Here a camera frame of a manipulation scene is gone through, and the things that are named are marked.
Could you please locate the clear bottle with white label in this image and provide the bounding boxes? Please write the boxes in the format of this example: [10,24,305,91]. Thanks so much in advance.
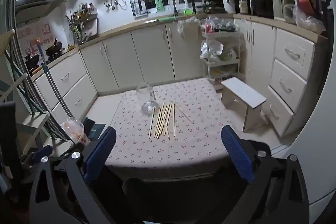
[238,0,249,14]

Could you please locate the white rolling cart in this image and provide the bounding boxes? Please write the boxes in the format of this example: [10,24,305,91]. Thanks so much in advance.
[202,30,246,83]

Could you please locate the black rice cooker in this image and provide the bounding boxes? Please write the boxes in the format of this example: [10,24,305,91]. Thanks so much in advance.
[252,0,274,18]

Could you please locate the cream base kitchen cabinets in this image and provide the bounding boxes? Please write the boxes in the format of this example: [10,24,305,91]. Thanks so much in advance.
[31,13,328,138]

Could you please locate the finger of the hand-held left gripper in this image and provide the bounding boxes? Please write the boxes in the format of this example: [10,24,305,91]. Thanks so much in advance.
[22,146,52,169]

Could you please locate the clear glass jar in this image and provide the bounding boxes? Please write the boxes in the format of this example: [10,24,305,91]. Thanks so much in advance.
[136,82,159,114]

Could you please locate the blue dustpan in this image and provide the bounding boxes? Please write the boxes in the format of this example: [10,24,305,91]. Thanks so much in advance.
[82,117,106,139]

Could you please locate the red hanging pan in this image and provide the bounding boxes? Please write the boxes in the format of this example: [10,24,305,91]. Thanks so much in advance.
[297,0,315,16]

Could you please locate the floral cherry print tablecloth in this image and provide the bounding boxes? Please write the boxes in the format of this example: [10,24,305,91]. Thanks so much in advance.
[105,78,229,169]

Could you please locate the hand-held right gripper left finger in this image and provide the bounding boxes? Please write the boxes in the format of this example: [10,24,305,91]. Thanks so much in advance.
[28,126,117,224]

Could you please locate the group of wooden chopsticks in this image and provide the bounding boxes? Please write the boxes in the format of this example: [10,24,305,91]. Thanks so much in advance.
[148,101,194,139]

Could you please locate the range hood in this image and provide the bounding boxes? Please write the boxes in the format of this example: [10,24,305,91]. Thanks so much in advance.
[14,0,69,25]

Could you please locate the crumpled clear plastic bag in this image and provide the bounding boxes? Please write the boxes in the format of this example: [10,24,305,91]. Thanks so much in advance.
[293,4,326,33]

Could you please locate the clear hanging plastic bag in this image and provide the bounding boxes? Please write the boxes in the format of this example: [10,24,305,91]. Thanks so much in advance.
[177,17,201,41]

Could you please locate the wall utensil rack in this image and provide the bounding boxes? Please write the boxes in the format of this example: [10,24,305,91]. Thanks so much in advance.
[65,2,99,44]

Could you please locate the black wok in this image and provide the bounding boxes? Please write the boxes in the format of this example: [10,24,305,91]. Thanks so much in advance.
[24,54,40,70]
[45,37,64,57]

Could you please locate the clear plastic bag with orange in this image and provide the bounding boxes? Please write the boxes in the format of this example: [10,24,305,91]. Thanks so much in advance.
[61,117,85,144]

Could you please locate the pink wall stickers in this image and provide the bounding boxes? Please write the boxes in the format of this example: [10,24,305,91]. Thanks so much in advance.
[16,21,57,57]

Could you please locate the folding chair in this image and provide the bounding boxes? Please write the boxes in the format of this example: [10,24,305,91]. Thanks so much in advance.
[0,29,51,155]

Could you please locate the blue mop handle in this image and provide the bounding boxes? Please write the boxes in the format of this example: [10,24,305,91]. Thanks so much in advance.
[36,42,69,120]

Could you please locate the white wooden stool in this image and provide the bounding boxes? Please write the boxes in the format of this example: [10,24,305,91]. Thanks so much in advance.
[221,77,267,133]

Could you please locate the white electric water boiler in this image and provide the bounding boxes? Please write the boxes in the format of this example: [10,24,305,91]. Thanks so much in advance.
[269,0,296,20]

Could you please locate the white thermos jug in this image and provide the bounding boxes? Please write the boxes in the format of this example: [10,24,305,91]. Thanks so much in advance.
[223,0,236,13]

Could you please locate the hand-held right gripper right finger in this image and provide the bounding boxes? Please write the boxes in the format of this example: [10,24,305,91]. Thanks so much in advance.
[221,125,311,224]

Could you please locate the white plastic bag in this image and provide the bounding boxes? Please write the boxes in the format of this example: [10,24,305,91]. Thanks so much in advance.
[201,40,224,61]

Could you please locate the metal sink faucet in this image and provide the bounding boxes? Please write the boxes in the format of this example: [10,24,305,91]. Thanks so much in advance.
[158,0,179,17]

